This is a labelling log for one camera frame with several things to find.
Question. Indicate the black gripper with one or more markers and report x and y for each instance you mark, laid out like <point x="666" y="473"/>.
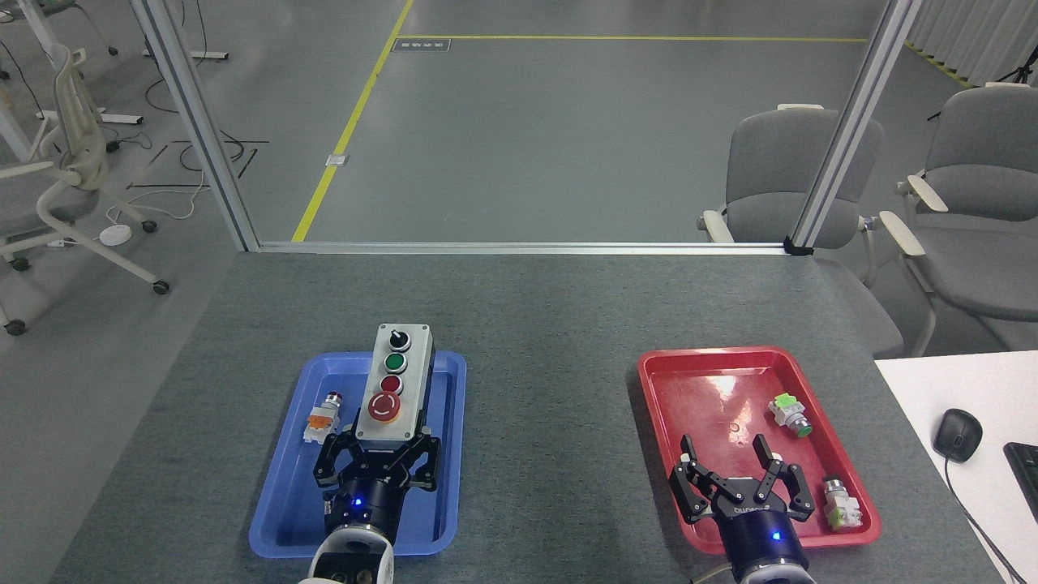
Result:
<point x="758" y="535"/>
<point x="369" y="503"/>

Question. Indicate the grey push button control box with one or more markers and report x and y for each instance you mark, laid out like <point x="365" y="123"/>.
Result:
<point x="393" y="381"/>

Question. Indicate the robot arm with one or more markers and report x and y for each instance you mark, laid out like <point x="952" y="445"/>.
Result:
<point x="774" y="574"/>
<point x="349" y="560"/>

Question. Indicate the red plastic tray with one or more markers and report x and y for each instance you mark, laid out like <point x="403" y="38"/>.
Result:
<point x="705" y="405"/>

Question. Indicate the blue plastic tray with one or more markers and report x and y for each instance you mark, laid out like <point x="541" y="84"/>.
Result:
<point x="284" y="511"/>

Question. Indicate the white side table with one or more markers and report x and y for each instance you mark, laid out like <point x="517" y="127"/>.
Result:
<point x="932" y="389"/>

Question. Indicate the black computer mouse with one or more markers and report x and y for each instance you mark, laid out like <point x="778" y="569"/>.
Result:
<point x="958" y="434"/>

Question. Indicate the black keyboard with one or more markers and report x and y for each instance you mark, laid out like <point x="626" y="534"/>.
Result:
<point x="1026" y="478"/>

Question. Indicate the silver floor outlet cover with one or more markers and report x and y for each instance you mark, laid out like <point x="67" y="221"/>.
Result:
<point x="337" y="160"/>

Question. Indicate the grey armchair with narrow back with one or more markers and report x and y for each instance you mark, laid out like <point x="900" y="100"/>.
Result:
<point x="770" y="170"/>

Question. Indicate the white round floor socket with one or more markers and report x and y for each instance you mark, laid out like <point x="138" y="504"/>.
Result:
<point x="115" y="235"/>

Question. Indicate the grey armchair with wide back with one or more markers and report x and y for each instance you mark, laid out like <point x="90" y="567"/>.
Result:
<point x="985" y="203"/>

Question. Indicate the white mesh office chair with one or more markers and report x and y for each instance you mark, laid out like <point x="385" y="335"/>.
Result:
<point x="77" y="170"/>

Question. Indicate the dark floor sign plate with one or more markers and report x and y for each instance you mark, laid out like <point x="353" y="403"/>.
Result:
<point x="422" y="45"/>

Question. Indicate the white desk foot bar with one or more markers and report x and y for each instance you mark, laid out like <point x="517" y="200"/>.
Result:
<point x="195" y="55"/>
<point x="105" y="118"/>

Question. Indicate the black tripod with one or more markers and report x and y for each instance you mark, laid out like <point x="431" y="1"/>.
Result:
<point x="1018" y="75"/>

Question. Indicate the red push button switch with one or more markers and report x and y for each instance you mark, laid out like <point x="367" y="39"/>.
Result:
<point x="323" y="420"/>

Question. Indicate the green push button switch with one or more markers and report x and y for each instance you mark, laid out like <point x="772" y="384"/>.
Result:
<point x="788" y="412"/>

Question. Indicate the silver headed white switch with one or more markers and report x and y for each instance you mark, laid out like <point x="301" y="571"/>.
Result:
<point x="841" y="503"/>

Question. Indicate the black post corner bracket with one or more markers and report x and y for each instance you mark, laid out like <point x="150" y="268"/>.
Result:
<point x="799" y="246"/>

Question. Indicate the silver aluminium table rail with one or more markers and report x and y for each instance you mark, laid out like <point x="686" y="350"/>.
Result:
<point x="519" y="247"/>

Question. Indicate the silver aluminium post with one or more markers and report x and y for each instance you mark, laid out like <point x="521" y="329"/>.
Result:
<point x="195" y="122"/>
<point x="851" y="122"/>

